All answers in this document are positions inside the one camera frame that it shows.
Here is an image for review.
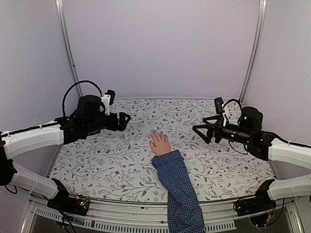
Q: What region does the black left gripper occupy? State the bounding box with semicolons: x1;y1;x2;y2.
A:
85;111;131;135

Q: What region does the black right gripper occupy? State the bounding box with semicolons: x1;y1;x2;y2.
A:
193;115;253;145

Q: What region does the clear nail polish bottle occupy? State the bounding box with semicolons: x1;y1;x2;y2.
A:
123;134;131;145

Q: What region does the blue checkered sleeve forearm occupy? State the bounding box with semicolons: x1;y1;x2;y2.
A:
152;150;205;233

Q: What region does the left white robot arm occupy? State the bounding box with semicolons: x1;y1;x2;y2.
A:
0;94;131;211

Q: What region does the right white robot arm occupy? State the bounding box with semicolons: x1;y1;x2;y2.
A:
192;107;311;212

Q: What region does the person's bare hand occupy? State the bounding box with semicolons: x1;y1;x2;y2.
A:
150;131;171;156

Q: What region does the floral patterned table mat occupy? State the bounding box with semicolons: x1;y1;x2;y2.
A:
48;98;275;203

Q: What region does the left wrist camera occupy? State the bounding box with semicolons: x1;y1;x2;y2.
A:
100;90;116;116

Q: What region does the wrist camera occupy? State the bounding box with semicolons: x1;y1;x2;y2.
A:
214;97;229;126
100;90;116;116

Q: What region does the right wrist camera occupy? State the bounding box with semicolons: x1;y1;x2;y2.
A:
214;97;229;126

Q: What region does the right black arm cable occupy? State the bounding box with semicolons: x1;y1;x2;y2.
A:
223;98;243;112

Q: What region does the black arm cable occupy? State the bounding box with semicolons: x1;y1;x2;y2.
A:
223;98;243;112
62;81;104;118

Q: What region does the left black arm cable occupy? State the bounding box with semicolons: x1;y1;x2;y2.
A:
62;81;104;118

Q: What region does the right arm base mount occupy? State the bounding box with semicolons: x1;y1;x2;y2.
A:
233;179;276;216

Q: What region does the front aluminium rail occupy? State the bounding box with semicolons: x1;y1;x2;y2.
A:
21;196;307;233

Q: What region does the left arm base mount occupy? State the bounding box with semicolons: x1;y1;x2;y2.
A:
47;178;89;216

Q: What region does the left aluminium frame post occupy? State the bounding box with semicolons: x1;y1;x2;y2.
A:
55;0;79;84

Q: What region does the aluminium frame post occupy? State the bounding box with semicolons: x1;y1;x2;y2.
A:
55;0;79;84
239;0;267;104

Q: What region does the right aluminium frame post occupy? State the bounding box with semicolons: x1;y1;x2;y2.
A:
239;0;267;104

